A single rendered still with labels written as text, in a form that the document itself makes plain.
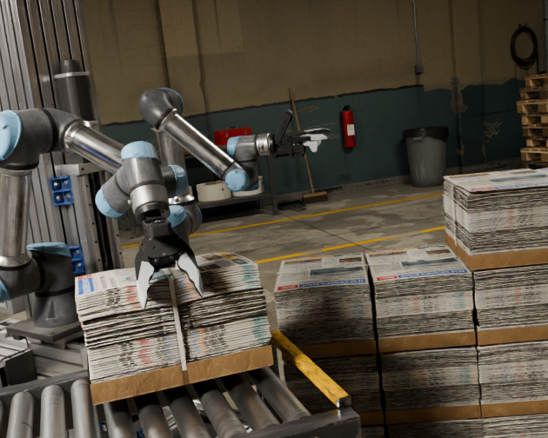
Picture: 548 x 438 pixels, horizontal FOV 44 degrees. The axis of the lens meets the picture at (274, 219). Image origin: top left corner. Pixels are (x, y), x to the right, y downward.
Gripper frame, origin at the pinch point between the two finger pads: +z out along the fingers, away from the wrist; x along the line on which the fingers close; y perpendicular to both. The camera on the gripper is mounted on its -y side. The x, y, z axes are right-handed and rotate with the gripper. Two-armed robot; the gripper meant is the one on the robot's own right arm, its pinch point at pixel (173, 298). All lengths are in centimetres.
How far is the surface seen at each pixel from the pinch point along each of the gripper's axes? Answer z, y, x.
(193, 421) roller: 21.9, 8.9, 0.4
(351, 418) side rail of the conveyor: 30.1, -2.4, -26.5
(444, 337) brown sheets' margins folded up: 10, 58, -81
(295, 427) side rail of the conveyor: 28.8, -0.9, -16.2
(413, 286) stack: -5, 52, -75
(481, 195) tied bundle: -22, 32, -94
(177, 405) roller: 17.0, 17.0, 2.1
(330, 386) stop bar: 22.5, 5.2, -26.7
